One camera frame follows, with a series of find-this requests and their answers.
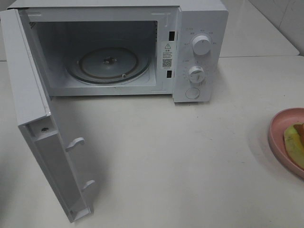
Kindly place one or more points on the white timer knob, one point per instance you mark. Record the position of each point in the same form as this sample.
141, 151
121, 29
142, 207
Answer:
196, 74

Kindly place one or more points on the white microwave door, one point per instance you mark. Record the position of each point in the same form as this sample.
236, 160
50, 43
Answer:
36, 116

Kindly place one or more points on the pink round plate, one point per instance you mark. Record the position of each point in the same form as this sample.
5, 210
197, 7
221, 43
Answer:
279, 123

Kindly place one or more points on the sandwich with lettuce and cheese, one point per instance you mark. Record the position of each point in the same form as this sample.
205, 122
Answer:
294, 143

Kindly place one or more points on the glass microwave turntable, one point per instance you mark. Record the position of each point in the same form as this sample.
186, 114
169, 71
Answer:
110, 65

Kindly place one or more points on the white warning label sticker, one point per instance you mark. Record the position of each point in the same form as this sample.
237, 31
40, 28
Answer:
167, 52

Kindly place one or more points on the white microwave oven body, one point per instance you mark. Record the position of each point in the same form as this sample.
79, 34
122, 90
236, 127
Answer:
68, 27

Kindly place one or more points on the upper white power knob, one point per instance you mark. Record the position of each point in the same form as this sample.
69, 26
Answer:
201, 44

